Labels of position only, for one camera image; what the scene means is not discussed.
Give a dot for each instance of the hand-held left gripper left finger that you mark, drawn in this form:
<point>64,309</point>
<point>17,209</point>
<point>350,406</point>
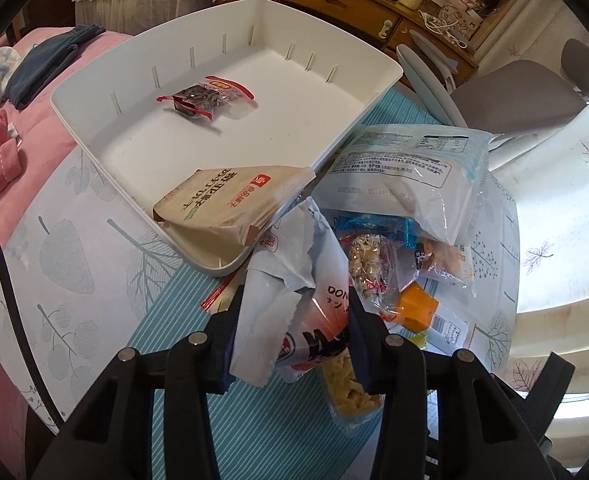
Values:
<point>223,360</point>

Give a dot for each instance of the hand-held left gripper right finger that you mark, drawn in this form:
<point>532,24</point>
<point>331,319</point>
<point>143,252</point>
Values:
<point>360,345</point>

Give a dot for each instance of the pink white cracker bag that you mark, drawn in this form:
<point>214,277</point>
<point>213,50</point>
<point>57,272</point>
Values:
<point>314,320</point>

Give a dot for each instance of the clear nut snack packet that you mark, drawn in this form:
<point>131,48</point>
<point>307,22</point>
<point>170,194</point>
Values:
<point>374,260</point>

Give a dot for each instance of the large white blue snack bag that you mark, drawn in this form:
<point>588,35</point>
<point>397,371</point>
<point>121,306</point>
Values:
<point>399,175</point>

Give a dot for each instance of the white plastic tray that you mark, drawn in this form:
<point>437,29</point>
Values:
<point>284,85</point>

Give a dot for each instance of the red white snack packet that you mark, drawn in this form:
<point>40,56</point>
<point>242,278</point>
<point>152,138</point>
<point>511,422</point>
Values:
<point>219,297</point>

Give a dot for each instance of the teal striped table runner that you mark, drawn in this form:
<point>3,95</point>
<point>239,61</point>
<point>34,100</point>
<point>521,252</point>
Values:
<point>184,305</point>

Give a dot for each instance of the orange snack packet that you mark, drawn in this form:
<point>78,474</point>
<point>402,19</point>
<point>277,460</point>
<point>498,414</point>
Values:
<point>417,307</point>

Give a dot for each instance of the white printed label packet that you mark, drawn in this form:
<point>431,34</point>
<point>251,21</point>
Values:
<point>449,332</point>

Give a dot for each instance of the clear cookie packet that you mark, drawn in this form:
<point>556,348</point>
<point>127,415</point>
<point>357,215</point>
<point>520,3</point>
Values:
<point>439,260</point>

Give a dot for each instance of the blue snack packet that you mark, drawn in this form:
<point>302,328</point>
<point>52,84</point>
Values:
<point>369,224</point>

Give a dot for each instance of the brown paper snack bag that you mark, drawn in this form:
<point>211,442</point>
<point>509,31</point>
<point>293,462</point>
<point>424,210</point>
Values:
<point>224,200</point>

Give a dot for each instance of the floral white curtain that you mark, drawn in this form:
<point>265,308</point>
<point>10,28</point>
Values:
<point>564,240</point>

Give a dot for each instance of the dark snack packet red edges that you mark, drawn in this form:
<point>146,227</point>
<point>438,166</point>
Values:
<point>202,97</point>

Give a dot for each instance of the pink blanket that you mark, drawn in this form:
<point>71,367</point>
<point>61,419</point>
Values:
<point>39,135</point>

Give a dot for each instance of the grey office chair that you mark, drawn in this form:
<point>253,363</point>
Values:
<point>514,95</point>

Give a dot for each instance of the small green white gadget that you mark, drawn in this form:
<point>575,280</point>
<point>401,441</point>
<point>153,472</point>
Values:
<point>386,30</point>

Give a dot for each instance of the wooden desk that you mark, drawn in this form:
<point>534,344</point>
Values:
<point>324,7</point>

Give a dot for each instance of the cardboard box with drawing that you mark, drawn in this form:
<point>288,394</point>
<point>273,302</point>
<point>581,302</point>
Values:
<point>459,20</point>

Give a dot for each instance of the dark blue cloth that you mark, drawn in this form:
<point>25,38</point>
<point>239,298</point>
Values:
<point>44,65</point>

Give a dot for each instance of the black metal frame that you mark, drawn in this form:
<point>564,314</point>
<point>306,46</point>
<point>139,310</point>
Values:
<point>549,400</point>

